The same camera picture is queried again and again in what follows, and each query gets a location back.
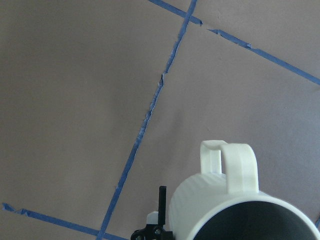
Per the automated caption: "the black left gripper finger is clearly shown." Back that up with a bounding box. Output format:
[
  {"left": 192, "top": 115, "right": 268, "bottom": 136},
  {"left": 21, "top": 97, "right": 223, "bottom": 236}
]
[{"left": 158, "top": 186, "right": 167, "bottom": 225}]

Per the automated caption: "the white ribbed mug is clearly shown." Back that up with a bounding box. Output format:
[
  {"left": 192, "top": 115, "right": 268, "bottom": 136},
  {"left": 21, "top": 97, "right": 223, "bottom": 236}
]
[{"left": 168, "top": 140, "right": 320, "bottom": 240}]

